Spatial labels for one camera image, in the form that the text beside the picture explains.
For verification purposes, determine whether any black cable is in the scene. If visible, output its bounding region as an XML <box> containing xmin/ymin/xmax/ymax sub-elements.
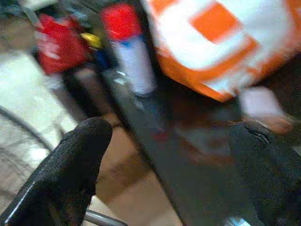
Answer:
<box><xmin>0</xmin><ymin>105</ymin><xmax>56</xmax><ymax>153</ymax></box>

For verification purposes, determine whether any white spray can red cap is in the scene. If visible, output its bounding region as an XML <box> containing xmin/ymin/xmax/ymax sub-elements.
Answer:
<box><xmin>100</xmin><ymin>2</ymin><xmax>158</xmax><ymax>97</ymax></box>

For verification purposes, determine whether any black shelf frame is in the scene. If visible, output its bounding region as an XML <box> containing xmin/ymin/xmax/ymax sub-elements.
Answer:
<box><xmin>63</xmin><ymin>68</ymin><xmax>212</xmax><ymax>226</ymax></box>

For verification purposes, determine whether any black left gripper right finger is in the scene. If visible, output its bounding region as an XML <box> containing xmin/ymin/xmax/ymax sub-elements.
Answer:
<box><xmin>206</xmin><ymin>121</ymin><xmax>301</xmax><ymax>226</ymax></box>

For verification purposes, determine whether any orange and white box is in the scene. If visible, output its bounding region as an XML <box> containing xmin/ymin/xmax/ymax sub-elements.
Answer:
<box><xmin>142</xmin><ymin>0</ymin><xmax>301</xmax><ymax>102</ymax></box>

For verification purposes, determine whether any yellow and blue bottle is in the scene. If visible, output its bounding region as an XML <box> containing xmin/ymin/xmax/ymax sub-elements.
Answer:
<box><xmin>80</xmin><ymin>32</ymin><xmax>111</xmax><ymax>71</ymax></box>

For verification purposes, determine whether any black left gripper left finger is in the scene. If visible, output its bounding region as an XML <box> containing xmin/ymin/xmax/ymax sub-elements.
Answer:
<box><xmin>0</xmin><ymin>117</ymin><xmax>113</xmax><ymax>226</ymax></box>

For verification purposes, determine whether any red container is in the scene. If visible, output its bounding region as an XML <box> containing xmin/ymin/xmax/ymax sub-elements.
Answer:
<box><xmin>35</xmin><ymin>13</ymin><xmax>91</xmax><ymax>75</ymax></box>

